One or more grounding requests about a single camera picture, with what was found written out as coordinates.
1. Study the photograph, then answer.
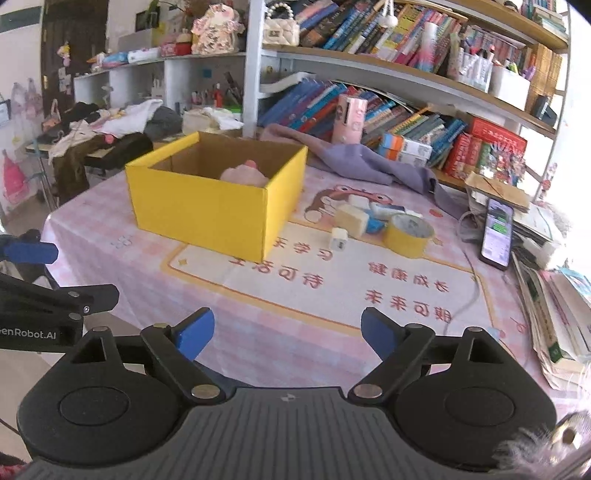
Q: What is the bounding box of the row of colourful books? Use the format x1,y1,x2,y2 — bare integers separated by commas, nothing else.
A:
259,79,468,169

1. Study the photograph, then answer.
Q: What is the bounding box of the white bookshelf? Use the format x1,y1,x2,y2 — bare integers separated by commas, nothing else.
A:
242,0,571,195

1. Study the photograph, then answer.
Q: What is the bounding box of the row of paperback books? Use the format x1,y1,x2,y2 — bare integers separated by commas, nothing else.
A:
295,0,462,75

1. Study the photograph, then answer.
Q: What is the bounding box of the clear pen organiser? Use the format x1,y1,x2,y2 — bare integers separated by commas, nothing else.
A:
450,44,494,92

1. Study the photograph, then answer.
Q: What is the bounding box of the blue plastic packet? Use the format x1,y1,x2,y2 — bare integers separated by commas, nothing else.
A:
362,210,389,236

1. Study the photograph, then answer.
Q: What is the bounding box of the dark brown garment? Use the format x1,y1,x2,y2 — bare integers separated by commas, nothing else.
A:
51,138,100,204

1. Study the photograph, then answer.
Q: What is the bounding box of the cream rectangular block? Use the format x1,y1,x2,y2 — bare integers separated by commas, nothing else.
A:
335,203,370,238

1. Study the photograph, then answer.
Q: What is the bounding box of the white storage bin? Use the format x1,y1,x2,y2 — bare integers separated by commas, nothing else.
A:
488,65,532,112

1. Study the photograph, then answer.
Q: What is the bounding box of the white quilted handbag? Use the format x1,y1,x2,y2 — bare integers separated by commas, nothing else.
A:
262,2,300,47

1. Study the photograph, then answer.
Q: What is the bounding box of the orange blue carton box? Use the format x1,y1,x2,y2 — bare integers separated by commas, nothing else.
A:
379,133,433,160
394,153,430,169

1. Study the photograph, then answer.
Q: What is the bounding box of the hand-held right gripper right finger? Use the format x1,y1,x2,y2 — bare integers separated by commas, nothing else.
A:
346,307,504,407

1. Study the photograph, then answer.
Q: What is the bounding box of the yellow cardboard box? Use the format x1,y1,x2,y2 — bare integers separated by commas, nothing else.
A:
124,131,308,263

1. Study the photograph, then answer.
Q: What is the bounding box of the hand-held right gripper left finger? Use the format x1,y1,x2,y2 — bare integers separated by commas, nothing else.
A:
69,308,227,407

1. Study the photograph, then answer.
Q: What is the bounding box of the dark wooden door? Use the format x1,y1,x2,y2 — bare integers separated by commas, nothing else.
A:
41,0,110,100

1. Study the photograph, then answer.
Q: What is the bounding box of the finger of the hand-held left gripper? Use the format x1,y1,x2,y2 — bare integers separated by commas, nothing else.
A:
0,229,59,283
0,272,120,324

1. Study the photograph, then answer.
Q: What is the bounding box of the pink pen holder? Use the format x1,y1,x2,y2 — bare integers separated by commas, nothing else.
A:
331,95,369,145

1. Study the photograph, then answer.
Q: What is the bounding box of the pink hanging bag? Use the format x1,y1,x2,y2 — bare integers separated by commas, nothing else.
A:
1,150,29,205

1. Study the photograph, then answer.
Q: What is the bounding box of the floral pink doll decoration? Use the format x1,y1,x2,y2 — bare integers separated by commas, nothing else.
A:
191,4,242,55

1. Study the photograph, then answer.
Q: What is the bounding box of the white charger plug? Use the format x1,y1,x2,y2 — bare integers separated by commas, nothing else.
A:
329,227,352,252

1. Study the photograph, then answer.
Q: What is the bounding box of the white side shelf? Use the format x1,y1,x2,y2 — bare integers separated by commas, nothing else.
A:
73,51,247,121

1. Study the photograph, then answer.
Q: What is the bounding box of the cream cloth bag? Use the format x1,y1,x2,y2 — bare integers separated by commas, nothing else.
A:
182,106,244,136

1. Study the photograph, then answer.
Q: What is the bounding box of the pastel rolled tube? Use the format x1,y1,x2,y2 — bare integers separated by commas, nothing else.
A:
418,21,439,73

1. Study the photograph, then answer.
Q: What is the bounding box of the brown paper envelope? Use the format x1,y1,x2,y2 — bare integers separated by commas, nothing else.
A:
464,172,532,211

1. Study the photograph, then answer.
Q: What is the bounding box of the grey garment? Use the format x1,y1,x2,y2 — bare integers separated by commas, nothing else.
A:
148,106,184,139

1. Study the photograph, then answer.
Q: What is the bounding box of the white blue packet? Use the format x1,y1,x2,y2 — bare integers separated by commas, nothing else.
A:
369,203,407,220

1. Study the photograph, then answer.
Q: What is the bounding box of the white garment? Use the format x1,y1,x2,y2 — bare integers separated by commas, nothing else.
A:
99,99,162,137

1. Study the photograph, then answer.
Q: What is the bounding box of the black smartphone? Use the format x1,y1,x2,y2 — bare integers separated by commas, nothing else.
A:
479,198,515,270

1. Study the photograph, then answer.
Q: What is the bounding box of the stack of books and papers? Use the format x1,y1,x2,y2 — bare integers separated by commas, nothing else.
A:
508,203,591,389

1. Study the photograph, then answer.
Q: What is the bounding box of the white flat book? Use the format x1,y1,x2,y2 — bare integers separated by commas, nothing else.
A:
259,71,319,99

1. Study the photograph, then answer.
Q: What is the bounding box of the pink plush toy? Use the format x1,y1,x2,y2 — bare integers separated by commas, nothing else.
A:
220,160,271,188

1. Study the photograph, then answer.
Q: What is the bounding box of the row of brown books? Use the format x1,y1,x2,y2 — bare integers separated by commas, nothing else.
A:
526,41,566,116

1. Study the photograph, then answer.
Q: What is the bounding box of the yellow tape roll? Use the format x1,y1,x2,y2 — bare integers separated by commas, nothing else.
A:
384,213,435,259

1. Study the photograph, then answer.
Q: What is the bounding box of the lavender cloth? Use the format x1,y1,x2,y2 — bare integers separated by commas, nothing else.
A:
259,124,468,220

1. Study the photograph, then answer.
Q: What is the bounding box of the red book set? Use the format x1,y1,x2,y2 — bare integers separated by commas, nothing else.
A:
445,117,528,182

